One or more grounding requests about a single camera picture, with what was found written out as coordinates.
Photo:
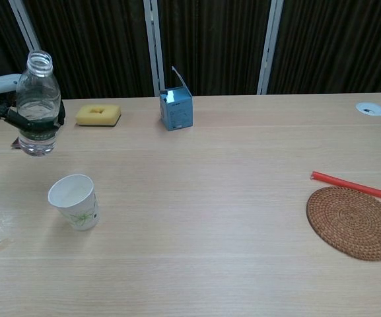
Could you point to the transparent plastic water bottle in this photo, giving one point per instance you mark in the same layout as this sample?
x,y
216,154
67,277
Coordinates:
x,y
38,99

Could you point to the white paper cup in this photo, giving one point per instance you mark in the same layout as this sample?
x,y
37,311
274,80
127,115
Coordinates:
x,y
78,214

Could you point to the red ink pad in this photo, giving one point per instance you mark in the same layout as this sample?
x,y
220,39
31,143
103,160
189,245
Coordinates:
x,y
14,144

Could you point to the yellow sponge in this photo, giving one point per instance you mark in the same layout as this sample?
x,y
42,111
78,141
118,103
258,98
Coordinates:
x,y
106,116

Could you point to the open blue cardboard box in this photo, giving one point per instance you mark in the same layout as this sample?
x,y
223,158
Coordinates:
x,y
178,114

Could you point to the red pencil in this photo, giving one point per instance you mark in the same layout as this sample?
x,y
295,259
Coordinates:
x,y
348,184

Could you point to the round woven rattan coaster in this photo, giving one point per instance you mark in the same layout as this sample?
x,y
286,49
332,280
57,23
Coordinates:
x,y
353,224

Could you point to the grey partition post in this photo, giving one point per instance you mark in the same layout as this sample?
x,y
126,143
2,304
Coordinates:
x,y
25,26
154,49
269,49

